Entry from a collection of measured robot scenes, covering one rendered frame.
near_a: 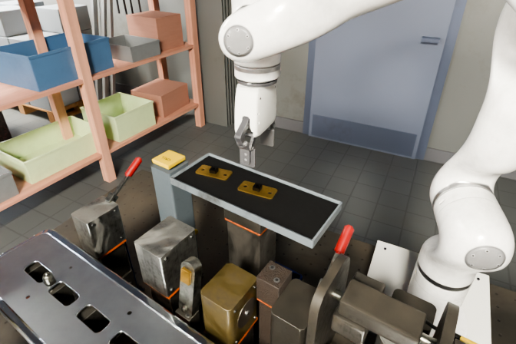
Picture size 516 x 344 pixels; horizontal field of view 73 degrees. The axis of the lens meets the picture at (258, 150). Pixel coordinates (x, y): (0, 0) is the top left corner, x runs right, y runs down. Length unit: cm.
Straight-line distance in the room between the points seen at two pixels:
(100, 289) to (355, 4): 73
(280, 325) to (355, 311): 17
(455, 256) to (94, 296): 72
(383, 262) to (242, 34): 86
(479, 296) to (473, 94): 223
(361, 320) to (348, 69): 279
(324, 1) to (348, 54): 265
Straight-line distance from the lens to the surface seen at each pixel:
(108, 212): 96
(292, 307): 68
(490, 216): 77
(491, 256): 76
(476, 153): 74
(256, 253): 83
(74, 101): 446
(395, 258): 121
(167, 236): 77
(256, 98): 63
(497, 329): 129
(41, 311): 88
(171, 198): 95
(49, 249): 100
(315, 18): 53
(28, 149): 318
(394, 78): 317
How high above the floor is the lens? 162
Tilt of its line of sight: 30 degrees down
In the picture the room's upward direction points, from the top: straight up
